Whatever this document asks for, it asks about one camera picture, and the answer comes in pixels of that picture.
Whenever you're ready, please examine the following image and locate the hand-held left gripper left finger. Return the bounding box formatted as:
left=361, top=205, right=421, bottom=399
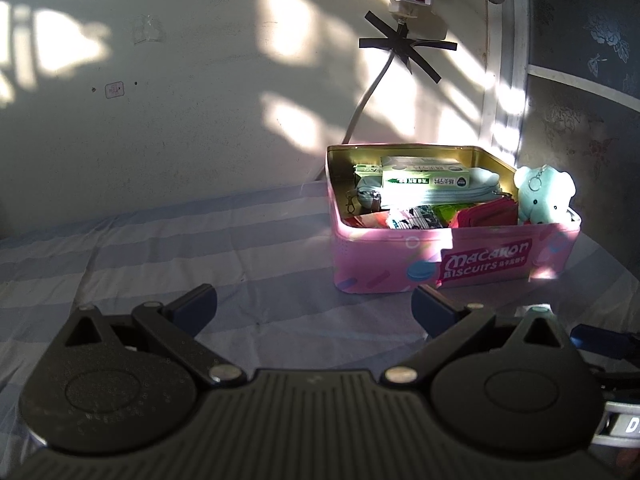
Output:
left=65, top=283, right=248, bottom=386

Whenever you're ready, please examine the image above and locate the black tape cross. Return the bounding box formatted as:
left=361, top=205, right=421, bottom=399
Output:
left=358, top=10, right=458, bottom=84

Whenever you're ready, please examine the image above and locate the bright green packet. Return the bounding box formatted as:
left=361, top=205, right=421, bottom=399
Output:
left=432, top=203, right=468, bottom=223

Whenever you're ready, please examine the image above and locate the teal plush bear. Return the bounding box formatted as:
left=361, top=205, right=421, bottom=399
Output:
left=514, top=165, right=577, bottom=226

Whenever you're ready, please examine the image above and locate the striped bed sheet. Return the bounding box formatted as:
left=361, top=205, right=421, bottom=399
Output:
left=0, top=180, right=640, bottom=480

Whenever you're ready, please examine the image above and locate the small patterned tissue packet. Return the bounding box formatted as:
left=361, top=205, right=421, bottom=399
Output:
left=387, top=205, right=446, bottom=230

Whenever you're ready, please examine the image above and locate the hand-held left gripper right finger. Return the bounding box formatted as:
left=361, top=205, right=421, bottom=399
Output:
left=382, top=284, right=573, bottom=386

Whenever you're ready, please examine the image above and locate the green medicine box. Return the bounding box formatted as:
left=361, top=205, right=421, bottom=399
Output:
left=380, top=156, right=473, bottom=192

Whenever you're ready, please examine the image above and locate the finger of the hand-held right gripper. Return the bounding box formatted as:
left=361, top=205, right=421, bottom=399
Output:
left=570, top=324, right=640, bottom=361

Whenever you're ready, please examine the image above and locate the white power cable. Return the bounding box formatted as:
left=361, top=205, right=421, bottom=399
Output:
left=342, top=52, right=396, bottom=146

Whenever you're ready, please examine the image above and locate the floral frosted glass window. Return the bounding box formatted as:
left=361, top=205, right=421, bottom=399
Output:
left=500, top=0, right=640, bottom=281

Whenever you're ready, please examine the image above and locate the red zip wallet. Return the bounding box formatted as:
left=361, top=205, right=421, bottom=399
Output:
left=452, top=197, right=520, bottom=228

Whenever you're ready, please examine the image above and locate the pink biscuit tin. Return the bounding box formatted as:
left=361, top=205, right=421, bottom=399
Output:
left=326, top=144, right=582, bottom=295

